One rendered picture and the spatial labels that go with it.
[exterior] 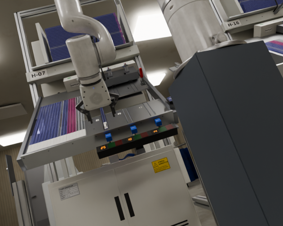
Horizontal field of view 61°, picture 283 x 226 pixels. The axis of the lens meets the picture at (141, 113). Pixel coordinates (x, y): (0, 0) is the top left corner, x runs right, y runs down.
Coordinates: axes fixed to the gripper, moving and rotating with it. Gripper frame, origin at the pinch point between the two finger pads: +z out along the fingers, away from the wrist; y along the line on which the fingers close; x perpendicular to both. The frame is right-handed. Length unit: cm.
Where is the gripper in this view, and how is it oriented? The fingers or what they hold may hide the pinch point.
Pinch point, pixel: (102, 116)
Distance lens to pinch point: 96.3
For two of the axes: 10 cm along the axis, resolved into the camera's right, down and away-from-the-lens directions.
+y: 9.5, -2.8, 1.4
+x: -2.5, -4.2, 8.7
